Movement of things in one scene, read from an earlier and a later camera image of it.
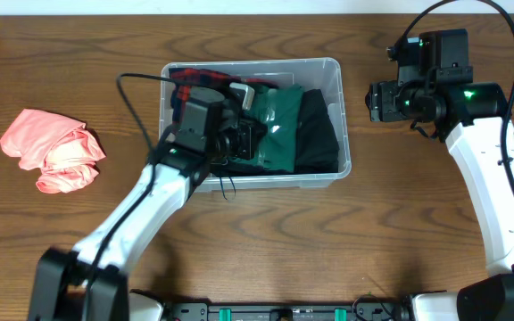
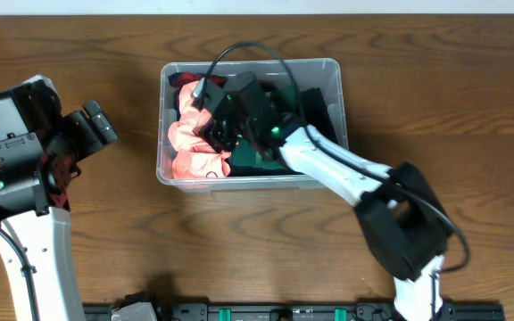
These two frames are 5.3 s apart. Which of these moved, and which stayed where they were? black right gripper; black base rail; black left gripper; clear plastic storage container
Moved: black right gripper; black left gripper
Stayed: clear plastic storage container; black base rail
